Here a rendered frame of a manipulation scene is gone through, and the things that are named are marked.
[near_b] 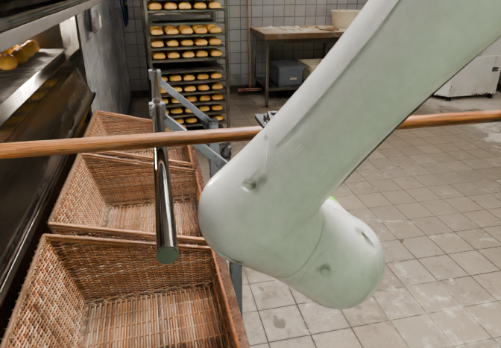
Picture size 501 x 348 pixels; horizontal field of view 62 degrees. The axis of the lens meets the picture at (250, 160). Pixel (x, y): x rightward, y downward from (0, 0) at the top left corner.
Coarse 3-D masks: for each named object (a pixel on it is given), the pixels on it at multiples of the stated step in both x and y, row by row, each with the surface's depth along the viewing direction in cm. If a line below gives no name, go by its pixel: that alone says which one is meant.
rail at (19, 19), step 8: (72, 0) 125; (80, 0) 138; (88, 0) 155; (40, 8) 88; (48, 8) 95; (56, 8) 102; (64, 8) 111; (8, 16) 68; (16, 16) 72; (24, 16) 76; (32, 16) 81; (40, 16) 86; (0, 24) 63; (8, 24) 67; (16, 24) 71; (0, 32) 63
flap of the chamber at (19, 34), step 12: (96, 0) 177; (60, 12) 105; (72, 12) 120; (24, 24) 76; (36, 24) 82; (48, 24) 91; (0, 36) 62; (12, 36) 67; (24, 36) 73; (0, 48) 61
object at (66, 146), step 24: (408, 120) 96; (432, 120) 97; (456, 120) 98; (480, 120) 100; (0, 144) 79; (24, 144) 79; (48, 144) 80; (72, 144) 81; (96, 144) 82; (120, 144) 82; (144, 144) 84; (168, 144) 85; (192, 144) 86
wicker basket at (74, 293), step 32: (96, 256) 121; (128, 256) 124; (192, 256) 129; (32, 288) 98; (64, 288) 115; (96, 288) 125; (160, 288) 131; (192, 288) 133; (224, 288) 112; (32, 320) 93; (64, 320) 108; (96, 320) 120; (128, 320) 121; (160, 320) 121; (192, 320) 121; (224, 320) 112
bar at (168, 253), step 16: (160, 80) 163; (160, 96) 127; (176, 96) 167; (160, 112) 110; (192, 112) 171; (160, 128) 98; (176, 128) 122; (208, 128) 176; (160, 160) 80; (224, 160) 130; (160, 176) 74; (160, 192) 68; (160, 208) 64; (160, 224) 60; (160, 240) 56; (176, 240) 57; (160, 256) 55; (176, 256) 55; (240, 272) 147; (240, 288) 150; (240, 304) 152
